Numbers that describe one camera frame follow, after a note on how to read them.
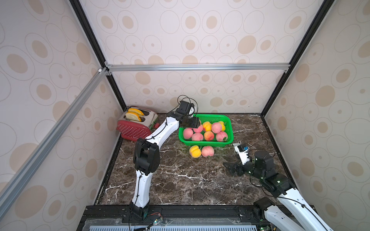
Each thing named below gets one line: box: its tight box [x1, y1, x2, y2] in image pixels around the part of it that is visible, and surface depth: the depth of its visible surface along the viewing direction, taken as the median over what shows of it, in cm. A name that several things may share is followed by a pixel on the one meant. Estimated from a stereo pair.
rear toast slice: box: [128, 107, 145, 117], surface depth 96 cm
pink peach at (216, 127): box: [211, 122, 222, 134], surface depth 101 cm
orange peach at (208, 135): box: [203, 130, 215, 142], surface depth 102 cm
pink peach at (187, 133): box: [183, 128, 194, 140], surface depth 102 cm
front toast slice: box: [125, 111, 142, 122], surface depth 94 cm
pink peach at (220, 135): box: [215, 130, 228, 142], surface depth 100 cm
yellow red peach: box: [202, 121, 212, 132], surface depth 105 cm
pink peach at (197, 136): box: [191, 132, 204, 142], surface depth 101 cm
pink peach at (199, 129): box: [193, 124, 204, 133], surface depth 102 cm
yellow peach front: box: [218, 120, 226, 132], surface depth 105 cm
